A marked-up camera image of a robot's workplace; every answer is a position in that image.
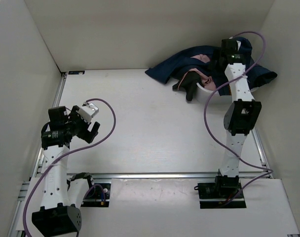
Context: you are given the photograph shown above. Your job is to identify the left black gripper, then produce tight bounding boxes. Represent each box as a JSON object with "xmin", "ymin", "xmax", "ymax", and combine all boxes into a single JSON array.
[{"xmin": 65, "ymin": 106, "xmax": 100, "ymax": 143}]

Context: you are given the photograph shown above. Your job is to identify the navy blue denim trousers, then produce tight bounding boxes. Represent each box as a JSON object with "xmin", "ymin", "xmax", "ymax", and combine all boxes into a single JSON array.
[{"xmin": 145, "ymin": 37, "xmax": 277, "ymax": 89}]

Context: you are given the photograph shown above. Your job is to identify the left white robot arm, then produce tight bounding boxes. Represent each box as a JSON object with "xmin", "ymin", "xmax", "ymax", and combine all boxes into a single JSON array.
[{"xmin": 32, "ymin": 103, "xmax": 100, "ymax": 237}]

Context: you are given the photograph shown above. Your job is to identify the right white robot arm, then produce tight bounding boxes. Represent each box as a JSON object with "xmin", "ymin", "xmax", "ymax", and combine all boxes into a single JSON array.
[{"xmin": 205, "ymin": 39, "xmax": 262, "ymax": 199}]

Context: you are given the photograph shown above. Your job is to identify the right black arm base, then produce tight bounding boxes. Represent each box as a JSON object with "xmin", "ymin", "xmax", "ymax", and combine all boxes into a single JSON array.
[{"xmin": 194, "ymin": 182, "xmax": 247, "ymax": 209}]

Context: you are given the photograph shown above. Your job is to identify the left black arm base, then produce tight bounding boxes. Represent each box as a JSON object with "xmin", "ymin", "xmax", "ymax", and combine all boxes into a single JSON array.
[{"xmin": 68, "ymin": 172, "xmax": 111, "ymax": 208}]

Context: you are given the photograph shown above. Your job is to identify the black garment with pink stripe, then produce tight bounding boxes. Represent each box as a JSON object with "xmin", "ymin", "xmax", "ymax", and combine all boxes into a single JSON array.
[{"xmin": 172, "ymin": 71, "xmax": 200, "ymax": 102}]

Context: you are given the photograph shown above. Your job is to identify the white plastic laundry basket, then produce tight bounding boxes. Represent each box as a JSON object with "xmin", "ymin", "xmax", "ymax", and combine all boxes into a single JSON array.
[{"xmin": 193, "ymin": 80, "xmax": 255, "ymax": 105}]

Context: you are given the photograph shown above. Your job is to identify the blue label sticker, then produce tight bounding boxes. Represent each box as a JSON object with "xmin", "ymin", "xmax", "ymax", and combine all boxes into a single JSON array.
[{"xmin": 68, "ymin": 71, "xmax": 85, "ymax": 75}]

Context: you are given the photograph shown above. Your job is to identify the white front panel board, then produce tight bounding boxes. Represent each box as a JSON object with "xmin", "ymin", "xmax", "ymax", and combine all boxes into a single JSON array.
[{"xmin": 79, "ymin": 179, "xmax": 299, "ymax": 237}]

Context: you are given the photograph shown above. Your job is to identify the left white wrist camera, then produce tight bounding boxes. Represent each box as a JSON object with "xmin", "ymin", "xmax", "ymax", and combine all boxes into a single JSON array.
[{"xmin": 78, "ymin": 102, "xmax": 99, "ymax": 123}]

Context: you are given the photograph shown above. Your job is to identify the left aluminium frame rail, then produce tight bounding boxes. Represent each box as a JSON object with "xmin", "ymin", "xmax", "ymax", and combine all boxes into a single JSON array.
[{"xmin": 6, "ymin": 71, "xmax": 67, "ymax": 237}]

